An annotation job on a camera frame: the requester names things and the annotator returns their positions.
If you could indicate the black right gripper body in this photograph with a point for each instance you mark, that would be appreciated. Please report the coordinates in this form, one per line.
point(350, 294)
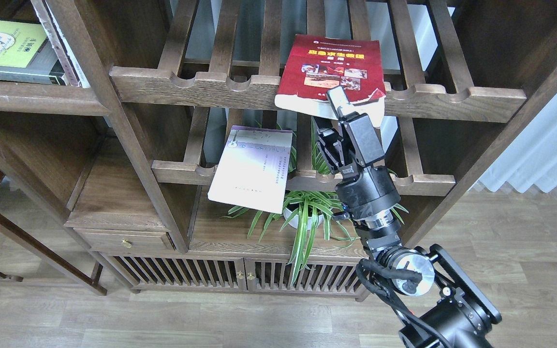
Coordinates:
point(368, 198)

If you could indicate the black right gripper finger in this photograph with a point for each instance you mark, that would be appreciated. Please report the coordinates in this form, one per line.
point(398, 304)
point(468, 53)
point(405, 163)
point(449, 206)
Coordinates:
point(359, 143)
point(334, 148)

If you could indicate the red cover book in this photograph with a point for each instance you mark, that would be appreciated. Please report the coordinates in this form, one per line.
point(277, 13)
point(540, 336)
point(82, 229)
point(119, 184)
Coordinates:
point(317, 64)

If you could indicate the white purple cover book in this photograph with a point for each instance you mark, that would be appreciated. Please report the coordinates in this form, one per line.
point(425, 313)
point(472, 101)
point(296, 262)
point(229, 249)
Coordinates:
point(253, 168)

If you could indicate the green grey cover book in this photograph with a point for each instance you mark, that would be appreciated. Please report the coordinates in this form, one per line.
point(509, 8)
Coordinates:
point(26, 55)

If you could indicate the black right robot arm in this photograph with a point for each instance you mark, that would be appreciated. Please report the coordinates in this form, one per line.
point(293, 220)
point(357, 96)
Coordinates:
point(439, 305)

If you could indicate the green spider plant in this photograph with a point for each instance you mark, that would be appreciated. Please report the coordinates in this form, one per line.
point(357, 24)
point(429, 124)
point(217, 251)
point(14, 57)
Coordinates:
point(306, 212)

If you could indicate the white plant pot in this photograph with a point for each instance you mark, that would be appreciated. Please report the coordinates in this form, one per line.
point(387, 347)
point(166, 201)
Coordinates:
point(295, 220)

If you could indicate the dark wooden bookshelf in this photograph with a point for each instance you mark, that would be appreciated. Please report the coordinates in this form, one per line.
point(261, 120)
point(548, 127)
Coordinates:
point(124, 158)

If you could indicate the upright white book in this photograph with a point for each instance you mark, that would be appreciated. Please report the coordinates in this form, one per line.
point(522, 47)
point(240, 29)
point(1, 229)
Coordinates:
point(73, 72)

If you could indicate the brass drawer knob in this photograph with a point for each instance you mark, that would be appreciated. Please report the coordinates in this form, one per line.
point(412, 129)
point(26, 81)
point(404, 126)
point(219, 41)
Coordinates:
point(126, 243)

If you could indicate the white curtain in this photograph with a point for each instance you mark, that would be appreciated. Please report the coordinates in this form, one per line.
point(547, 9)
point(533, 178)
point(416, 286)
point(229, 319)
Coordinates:
point(531, 159)

